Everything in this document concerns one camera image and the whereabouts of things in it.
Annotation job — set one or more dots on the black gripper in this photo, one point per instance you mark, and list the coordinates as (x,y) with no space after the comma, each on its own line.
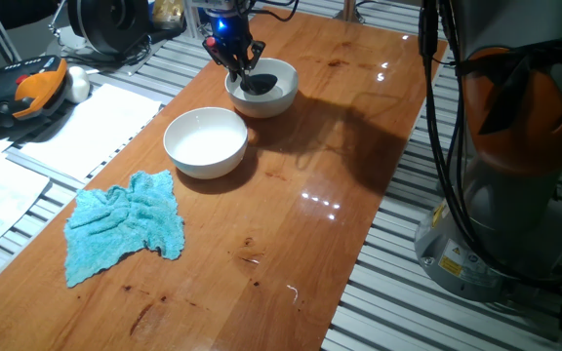
(229,34)

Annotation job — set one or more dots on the black ladle with red tip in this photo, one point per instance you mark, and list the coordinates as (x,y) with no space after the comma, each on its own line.
(261,84)

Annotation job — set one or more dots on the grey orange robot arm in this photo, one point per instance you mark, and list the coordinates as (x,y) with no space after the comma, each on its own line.
(520,122)

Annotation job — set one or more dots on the white ceramic bowl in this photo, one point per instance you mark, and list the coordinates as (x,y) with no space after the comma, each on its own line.
(203,166)
(266,107)

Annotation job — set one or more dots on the gold foil bag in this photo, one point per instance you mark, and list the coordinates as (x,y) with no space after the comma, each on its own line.
(168,14)

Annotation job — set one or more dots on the black filament spool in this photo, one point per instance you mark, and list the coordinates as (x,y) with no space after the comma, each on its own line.
(110,24)

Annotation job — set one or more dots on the white paper sheet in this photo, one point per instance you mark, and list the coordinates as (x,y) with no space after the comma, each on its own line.
(91,131)

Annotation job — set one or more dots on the brown wooden board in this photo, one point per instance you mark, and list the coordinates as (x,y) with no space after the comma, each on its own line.
(286,244)

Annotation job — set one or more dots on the orange black teach pendant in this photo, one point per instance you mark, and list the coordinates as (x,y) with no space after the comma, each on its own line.
(32,88)

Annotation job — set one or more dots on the teal terry cloth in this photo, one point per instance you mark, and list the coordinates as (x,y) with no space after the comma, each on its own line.
(115,229)

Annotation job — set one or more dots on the printed paper sheet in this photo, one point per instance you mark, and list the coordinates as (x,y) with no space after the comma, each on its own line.
(3,195)

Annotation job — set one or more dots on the aluminium frame post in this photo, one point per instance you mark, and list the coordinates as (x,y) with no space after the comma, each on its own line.
(349,10)
(193,24)

